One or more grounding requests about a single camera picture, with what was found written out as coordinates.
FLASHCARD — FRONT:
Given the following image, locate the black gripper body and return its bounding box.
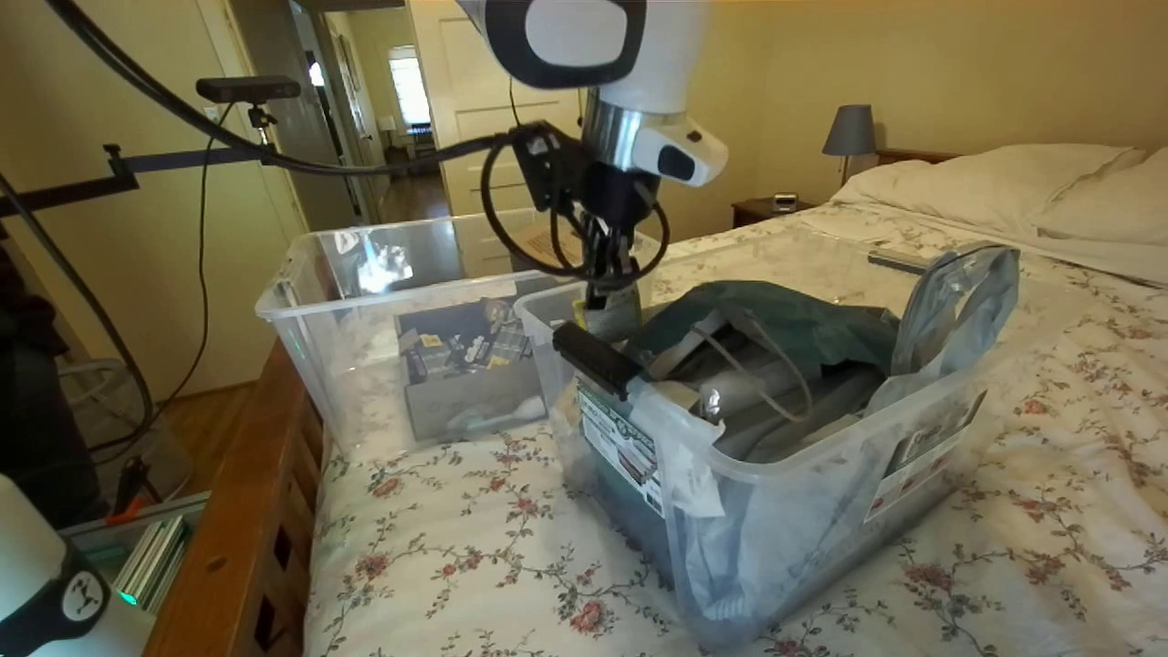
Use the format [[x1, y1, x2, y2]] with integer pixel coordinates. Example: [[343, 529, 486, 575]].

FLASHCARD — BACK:
[[506, 119, 656, 277]]

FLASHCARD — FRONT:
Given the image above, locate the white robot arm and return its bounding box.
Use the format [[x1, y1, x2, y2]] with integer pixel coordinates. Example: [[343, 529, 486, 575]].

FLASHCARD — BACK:
[[455, 0, 728, 311]]

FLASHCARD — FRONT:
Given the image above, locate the brown cardboard box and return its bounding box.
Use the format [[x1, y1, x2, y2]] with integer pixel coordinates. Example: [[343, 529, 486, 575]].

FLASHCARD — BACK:
[[399, 295, 542, 439]]

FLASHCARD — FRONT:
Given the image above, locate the dark teal cloth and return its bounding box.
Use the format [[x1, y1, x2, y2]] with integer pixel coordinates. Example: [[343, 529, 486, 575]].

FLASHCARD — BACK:
[[626, 282, 896, 374]]

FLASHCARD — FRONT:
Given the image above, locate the dark wooden nightstand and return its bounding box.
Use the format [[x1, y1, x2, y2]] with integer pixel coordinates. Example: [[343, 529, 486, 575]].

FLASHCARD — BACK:
[[728, 193, 813, 226]]

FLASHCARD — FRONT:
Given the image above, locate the white door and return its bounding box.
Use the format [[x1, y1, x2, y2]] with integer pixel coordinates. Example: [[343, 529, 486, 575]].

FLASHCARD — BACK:
[[405, 0, 599, 223]]

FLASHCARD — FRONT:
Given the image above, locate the large clear plastic bin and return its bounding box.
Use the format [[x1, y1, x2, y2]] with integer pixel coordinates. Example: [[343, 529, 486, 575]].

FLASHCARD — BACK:
[[254, 214, 558, 456]]

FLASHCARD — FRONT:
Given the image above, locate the small clear plastic bin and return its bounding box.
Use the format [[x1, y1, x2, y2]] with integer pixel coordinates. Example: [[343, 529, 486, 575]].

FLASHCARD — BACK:
[[517, 283, 990, 647]]

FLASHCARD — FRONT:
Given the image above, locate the grey bedside lamp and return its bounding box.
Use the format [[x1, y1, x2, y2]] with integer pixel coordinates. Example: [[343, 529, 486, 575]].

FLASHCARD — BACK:
[[820, 105, 875, 178]]

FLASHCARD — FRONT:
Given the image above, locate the grey remote control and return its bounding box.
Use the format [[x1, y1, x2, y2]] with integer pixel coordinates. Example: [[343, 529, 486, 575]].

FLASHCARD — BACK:
[[868, 244, 930, 273]]

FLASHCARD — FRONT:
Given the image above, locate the floral bed duvet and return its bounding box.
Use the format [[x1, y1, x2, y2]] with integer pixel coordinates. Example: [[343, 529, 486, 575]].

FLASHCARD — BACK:
[[304, 238, 1168, 657]]

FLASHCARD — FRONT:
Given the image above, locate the grey plastic bag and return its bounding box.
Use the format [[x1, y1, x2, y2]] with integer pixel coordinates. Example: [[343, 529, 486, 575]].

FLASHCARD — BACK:
[[872, 244, 1017, 409]]

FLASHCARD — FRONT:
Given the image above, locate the wooden bed footboard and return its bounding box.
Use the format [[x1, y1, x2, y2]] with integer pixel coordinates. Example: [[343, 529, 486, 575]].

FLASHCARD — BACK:
[[141, 347, 324, 657]]

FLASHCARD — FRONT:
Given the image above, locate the right white pillow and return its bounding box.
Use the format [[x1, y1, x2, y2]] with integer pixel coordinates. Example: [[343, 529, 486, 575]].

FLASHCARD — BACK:
[[834, 142, 1141, 226]]

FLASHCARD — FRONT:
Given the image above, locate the white pillow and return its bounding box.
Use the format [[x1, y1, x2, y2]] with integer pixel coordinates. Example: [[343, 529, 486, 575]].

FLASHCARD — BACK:
[[834, 142, 1141, 226], [1036, 144, 1168, 244]]

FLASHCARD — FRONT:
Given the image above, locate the left white pillow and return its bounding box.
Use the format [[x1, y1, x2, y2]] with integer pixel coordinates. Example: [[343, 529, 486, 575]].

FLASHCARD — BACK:
[[1036, 144, 1168, 244]]

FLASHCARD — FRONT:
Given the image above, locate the black cylindrical handle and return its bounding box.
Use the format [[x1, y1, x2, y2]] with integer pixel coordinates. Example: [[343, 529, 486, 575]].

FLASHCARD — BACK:
[[552, 322, 638, 394]]

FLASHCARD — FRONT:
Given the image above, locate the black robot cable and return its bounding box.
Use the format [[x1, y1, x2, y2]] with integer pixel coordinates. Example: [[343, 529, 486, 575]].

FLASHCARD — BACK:
[[0, 0, 675, 468]]

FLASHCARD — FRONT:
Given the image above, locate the black camera on boom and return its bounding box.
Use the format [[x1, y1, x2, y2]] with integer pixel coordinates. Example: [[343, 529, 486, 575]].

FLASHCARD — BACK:
[[0, 76, 300, 214]]

